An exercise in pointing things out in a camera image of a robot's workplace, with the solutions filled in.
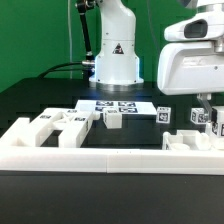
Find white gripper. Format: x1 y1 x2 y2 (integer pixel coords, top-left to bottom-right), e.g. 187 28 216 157
157 41 224 122

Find white chair seat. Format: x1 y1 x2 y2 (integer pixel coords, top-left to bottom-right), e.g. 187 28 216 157
162 130 224 151

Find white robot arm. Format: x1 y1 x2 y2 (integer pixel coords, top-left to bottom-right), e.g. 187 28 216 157
89 0 224 116

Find white base tag plate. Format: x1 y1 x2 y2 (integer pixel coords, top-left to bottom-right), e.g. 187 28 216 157
75 100 156 115

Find white U-shaped obstacle fence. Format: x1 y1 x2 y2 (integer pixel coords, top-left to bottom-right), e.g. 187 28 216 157
0 118 224 175

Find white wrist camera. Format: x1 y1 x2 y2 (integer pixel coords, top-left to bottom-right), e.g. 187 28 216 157
164 12 224 42

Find white chair back frame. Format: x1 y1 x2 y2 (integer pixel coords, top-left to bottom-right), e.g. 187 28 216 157
24 108 100 148

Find black power cables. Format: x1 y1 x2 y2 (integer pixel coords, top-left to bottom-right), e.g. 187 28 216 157
37 61 96 80

